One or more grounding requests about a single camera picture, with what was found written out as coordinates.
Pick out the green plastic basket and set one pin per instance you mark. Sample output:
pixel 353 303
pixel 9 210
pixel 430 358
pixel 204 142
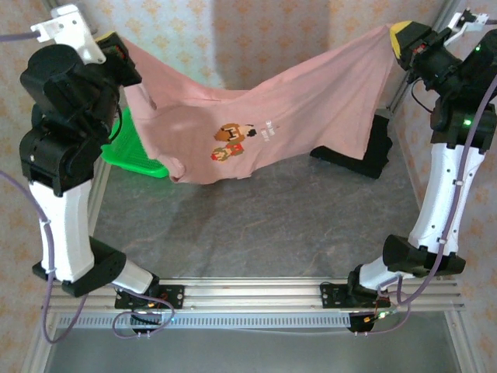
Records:
pixel 132 155

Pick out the pink printed t-shirt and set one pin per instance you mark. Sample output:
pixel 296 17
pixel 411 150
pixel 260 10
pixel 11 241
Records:
pixel 310 97

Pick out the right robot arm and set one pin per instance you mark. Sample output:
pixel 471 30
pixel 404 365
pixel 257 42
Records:
pixel 442 194

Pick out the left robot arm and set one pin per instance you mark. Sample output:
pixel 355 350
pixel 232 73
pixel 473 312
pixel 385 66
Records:
pixel 66 233

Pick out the black folded t-shirt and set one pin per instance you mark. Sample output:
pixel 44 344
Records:
pixel 378 147

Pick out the wide aluminium mounting beam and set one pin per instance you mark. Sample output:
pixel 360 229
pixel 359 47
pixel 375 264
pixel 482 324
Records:
pixel 252 295

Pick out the aluminium frame post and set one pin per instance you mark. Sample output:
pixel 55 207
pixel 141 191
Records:
pixel 93 29
pixel 400 95

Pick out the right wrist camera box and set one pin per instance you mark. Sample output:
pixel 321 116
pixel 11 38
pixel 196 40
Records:
pixel 458 29

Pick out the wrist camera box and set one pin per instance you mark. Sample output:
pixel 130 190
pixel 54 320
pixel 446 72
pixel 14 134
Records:
pixel 458 29
pixel 70 23

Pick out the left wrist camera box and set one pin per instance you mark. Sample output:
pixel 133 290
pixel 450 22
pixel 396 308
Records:
pixel 70 23

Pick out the aluminium side rail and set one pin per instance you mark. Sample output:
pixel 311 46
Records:
pixel 99 194

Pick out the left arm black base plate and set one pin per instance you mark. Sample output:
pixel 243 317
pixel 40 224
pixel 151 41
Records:
pixel 174 297

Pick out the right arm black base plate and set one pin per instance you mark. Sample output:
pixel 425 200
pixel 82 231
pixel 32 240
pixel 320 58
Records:
pixel 330 297

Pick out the aluminium frame leg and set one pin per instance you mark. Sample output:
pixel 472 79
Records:
pixel 37 349
pixel 462 349

